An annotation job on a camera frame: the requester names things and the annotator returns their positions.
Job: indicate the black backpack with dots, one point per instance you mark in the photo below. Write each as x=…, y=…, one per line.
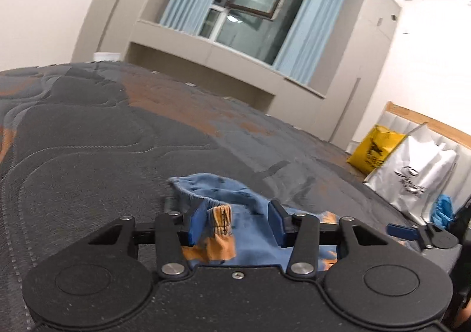
x=459, y=226

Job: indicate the window with dark frame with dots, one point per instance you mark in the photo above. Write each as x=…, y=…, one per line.
x=256, y=28

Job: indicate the blue orange patterned pants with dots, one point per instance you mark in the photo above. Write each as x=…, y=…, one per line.
x=230, y=226

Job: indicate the padded wooden headboard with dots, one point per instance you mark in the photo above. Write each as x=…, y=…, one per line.
x=402, y=120

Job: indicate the blue crumpled cloth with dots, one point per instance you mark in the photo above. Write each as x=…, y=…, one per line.
x=442, y=212

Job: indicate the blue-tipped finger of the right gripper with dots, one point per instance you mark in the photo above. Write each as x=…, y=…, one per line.
x=403, y=232

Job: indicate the light blue right curtain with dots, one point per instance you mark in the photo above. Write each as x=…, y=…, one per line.
x=306, y=39

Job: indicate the yellow plastic bag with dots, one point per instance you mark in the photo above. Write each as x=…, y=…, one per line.
x=374, y=149

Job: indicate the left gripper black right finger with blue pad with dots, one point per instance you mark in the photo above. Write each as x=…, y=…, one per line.
x=300, y=233

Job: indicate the white shopping bag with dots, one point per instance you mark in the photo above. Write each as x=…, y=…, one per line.
x=414, y=175

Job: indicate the grey orange quilted mattress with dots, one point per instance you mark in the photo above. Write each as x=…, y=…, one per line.
x=85, y=143

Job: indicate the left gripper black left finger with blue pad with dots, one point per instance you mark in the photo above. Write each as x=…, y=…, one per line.
x=174, y=230

